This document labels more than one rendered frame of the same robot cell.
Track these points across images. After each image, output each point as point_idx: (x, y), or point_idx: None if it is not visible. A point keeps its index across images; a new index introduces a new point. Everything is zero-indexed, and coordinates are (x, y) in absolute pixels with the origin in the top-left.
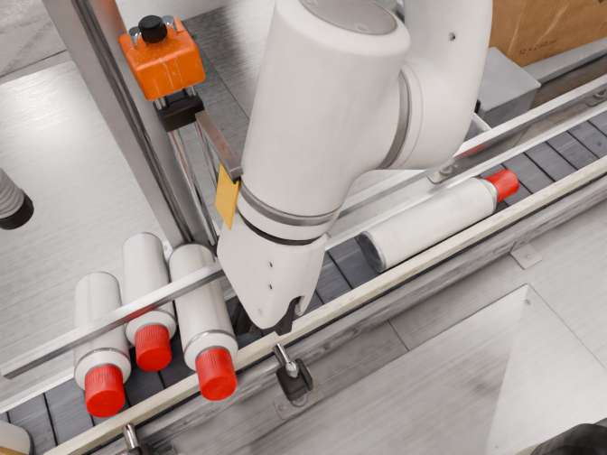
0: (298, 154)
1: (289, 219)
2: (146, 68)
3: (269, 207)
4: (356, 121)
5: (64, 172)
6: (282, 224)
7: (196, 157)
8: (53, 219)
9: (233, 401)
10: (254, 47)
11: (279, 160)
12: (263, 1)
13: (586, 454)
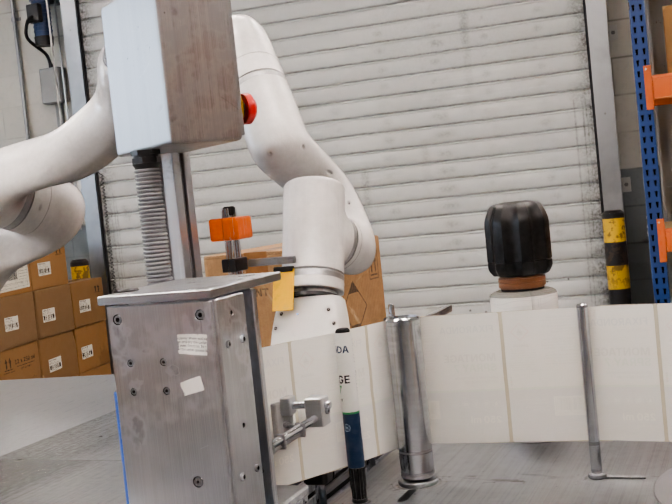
0: (325, 230)
1: (330, 271)
2: (238, 218)
3: (319, 266)
4: (341, 213)
5: None
6: (327, 275)
7: None
8: None
9: (331, 497)
10: (95, 446)
11: (317, 236)
12: (65, 435)
13: (488, 214)
